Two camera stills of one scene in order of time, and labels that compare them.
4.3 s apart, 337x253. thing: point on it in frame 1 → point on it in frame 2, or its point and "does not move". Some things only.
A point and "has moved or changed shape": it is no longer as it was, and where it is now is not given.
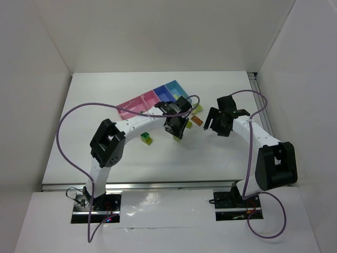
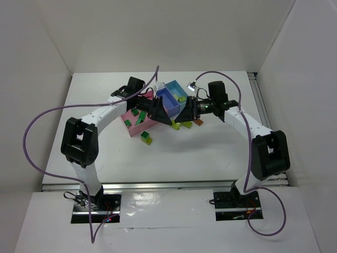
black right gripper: x=217 y=120 → x=194 y=108
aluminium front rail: x=147 y=186 does not move
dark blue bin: x=164 y=94 does not move
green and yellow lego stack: x=145 y=137 does not move
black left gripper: x=175 y=129 → x=153 y=108
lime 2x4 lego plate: x=189 y=124 does not move
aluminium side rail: x=259 y=103 does not move
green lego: x=177 y=138 has moved or changed shape
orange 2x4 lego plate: x=197 y=120 does not move
